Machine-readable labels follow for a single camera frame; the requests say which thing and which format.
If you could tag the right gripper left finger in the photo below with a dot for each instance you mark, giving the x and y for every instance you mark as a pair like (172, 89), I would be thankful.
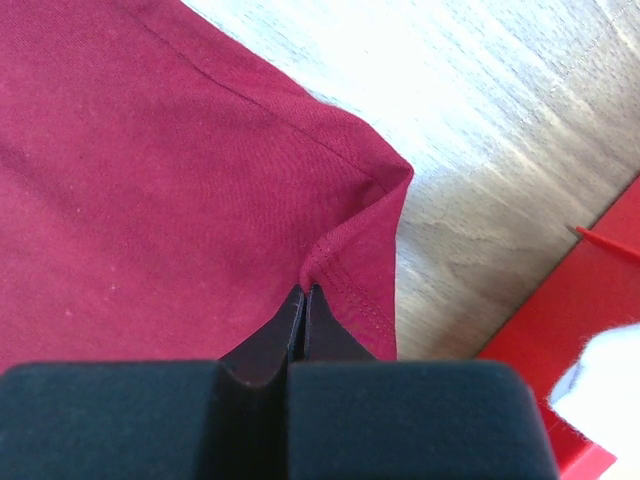
(196, 419)

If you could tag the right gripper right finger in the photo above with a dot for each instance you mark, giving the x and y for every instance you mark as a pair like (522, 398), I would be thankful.
(353, 417)

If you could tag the dark red t shirt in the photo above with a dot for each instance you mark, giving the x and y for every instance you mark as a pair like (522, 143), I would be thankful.
(163, 189)

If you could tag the white t shirt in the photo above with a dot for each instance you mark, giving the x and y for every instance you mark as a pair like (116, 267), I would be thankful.
(598, 396)

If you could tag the red plastic bin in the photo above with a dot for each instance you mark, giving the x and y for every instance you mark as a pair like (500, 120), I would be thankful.
(595, 288)

